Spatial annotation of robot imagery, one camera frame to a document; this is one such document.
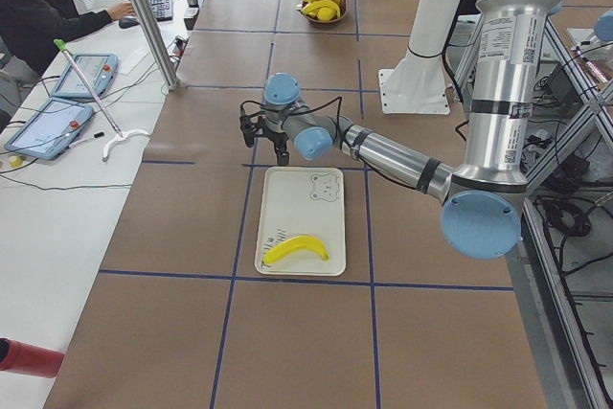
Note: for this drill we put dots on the near teach pendant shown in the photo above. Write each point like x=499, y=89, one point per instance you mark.
x=51, y=129

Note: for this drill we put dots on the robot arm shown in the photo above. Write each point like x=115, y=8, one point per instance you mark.
x=482, y=197

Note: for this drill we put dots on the red fire extinguisher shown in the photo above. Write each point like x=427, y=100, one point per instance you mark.
x=26, y=359

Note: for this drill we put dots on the far teach pendant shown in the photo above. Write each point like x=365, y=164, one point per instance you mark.
x=100, y=70

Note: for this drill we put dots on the teach pendant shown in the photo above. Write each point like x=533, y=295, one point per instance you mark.
x=100, y=70
x=51, y=129

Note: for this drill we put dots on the curved left yellow banana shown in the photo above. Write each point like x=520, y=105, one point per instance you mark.
x=327, y=11

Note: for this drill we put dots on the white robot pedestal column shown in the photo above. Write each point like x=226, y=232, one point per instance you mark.
x=417, y=85

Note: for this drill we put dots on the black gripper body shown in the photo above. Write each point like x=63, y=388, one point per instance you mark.
x=277, y=137

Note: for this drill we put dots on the brown wicker basket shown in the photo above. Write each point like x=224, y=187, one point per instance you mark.
x=343, y=8

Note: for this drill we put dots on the white bear print tray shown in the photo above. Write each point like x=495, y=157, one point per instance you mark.
x=303, y=201

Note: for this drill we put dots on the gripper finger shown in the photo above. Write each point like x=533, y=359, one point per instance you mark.
x=250, y=133
x=281, y=151

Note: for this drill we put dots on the aluminium frame post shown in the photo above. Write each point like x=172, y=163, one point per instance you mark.
x=155, y=42

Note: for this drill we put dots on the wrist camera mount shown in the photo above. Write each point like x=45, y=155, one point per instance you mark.
x=249, y=122

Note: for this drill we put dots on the seated person in black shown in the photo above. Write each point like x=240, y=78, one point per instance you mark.
x=30, y=27

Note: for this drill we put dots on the long reach stick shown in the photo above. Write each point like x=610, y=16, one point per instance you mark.
x=120, y=135

